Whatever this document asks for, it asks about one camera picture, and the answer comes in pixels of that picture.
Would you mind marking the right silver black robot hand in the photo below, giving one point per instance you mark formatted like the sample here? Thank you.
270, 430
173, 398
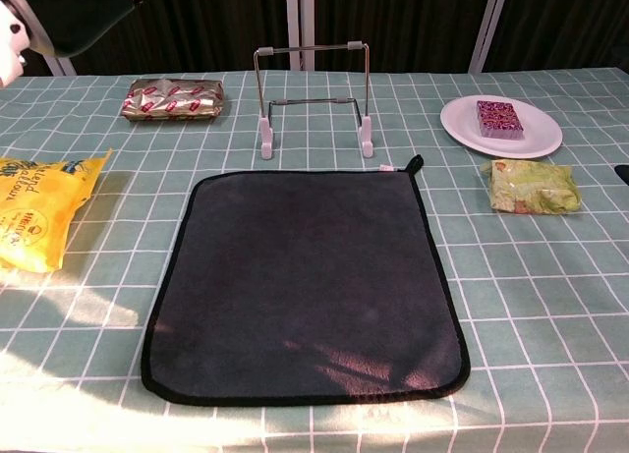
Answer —
623, 171

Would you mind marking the black and blue cloth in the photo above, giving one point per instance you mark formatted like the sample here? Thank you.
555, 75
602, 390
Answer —
304, 286

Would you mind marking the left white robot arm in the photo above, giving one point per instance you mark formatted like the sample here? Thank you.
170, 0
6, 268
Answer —
83, 20

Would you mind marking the green snack packet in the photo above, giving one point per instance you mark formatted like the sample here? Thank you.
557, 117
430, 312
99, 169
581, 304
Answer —
533, 187

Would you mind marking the purple patterned sponge block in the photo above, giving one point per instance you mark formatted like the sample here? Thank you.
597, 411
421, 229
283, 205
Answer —
498, 119

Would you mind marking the green checked tablecloth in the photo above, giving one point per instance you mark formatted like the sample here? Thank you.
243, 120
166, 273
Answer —
531, 296

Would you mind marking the black pleated curtain panel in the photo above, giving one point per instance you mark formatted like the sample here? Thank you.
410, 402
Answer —
403, 20
565, 20
206, 25

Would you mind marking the white round plate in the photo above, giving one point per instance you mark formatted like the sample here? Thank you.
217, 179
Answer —
462, 129

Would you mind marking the gold foil snack package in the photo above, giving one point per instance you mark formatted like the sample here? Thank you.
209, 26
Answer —
172, 100

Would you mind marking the yellow snack bag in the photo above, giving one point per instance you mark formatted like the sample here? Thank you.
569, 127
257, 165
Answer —
34, 212

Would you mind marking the white partition post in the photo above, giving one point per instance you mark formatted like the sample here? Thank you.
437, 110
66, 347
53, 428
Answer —
486, 30
61, 66
300, 16

